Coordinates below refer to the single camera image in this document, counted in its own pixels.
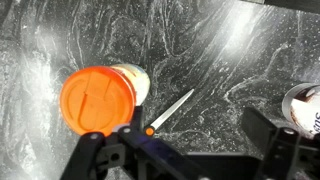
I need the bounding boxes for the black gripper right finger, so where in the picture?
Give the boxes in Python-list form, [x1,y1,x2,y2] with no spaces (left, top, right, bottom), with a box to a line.
[240,106,320,180]

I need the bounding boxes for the orange-handled scissors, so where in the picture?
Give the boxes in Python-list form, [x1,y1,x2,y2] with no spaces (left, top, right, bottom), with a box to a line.
[143,88,195,138]

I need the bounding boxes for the jar with orange lid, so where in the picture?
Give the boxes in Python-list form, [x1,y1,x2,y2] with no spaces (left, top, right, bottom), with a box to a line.
[59,63,152,138]

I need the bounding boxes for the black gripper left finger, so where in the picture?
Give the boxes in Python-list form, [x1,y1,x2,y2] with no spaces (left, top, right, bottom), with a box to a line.
[59,105,214,180]

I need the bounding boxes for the white-lidded sugar container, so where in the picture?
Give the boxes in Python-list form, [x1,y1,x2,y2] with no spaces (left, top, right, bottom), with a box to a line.
[281,82,320,139]

